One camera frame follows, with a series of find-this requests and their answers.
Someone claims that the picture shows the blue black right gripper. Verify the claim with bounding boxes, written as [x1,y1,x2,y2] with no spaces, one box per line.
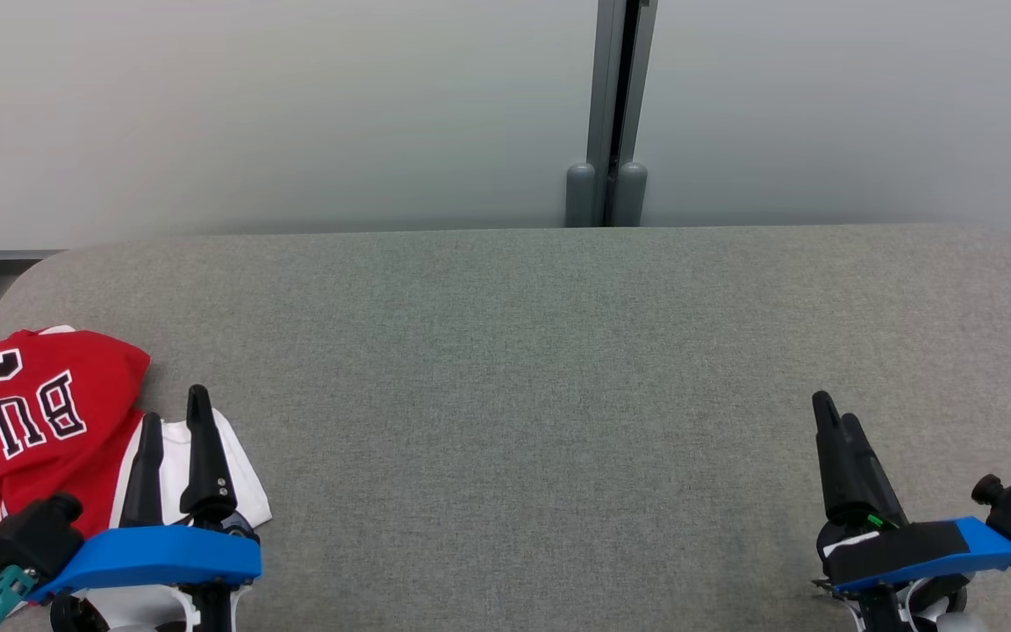
[811,391,1011,632]

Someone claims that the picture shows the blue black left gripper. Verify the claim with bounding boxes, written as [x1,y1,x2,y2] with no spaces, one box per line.
[30,384,263,632]

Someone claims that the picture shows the red Bulls jersey white sleeves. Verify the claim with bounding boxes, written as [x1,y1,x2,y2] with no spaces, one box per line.
[0,327,273,608]

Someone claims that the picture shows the teal left camera connector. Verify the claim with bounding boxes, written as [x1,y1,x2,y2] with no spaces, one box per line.
[0,564,37,632]

